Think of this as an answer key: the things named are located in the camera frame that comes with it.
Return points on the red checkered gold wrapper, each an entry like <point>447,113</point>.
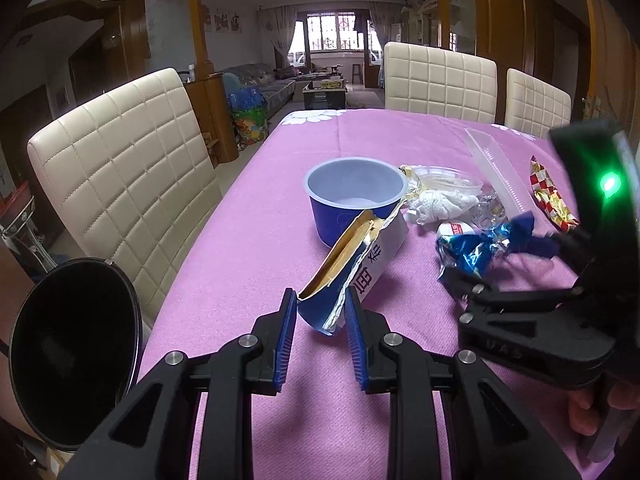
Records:
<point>547,192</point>

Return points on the wooden door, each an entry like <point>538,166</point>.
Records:
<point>605,60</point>

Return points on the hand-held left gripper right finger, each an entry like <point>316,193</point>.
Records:
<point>354,347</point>

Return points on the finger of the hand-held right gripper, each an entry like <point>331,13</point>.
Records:
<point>480,287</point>
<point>555,246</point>

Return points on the clear crinkled wrapper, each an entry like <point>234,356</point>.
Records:
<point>492,207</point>

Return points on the wooden stool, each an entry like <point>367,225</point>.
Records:
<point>356,74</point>

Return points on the wooden pillar cabinet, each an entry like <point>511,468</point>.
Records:
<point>205,90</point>

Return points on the coffee table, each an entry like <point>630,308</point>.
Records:
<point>325,92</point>

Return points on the pink flowered tablecloth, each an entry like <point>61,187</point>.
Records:
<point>240,240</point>

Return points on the torn blue paper carton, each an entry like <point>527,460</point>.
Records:
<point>370,260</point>

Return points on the colourful printed bag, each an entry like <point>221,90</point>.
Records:
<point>250,120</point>

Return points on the grey sofa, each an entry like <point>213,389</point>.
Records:
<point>270,82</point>

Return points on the clear round plastic container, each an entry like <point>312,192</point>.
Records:
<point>450,177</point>

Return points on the cream quilted dining chair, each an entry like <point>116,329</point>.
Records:
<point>537,105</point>
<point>120,175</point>
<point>440,82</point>

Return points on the crumpled white tissue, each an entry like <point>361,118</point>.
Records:
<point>440,207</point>

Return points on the clear long plastic tray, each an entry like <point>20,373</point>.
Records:
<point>500,170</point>

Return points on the wall pictures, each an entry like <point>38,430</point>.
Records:
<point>222,20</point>

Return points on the barred window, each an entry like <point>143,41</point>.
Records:
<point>330,32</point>

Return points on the person's right hand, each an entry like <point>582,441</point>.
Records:
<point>585,412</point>

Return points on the blue foil wrapper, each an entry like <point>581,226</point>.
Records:
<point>475,250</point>

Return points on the black trash bin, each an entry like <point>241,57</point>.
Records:
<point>75,355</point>

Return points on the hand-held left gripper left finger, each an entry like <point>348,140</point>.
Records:
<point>286,342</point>

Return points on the blue plastic cup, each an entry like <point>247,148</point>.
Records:
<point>345,180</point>

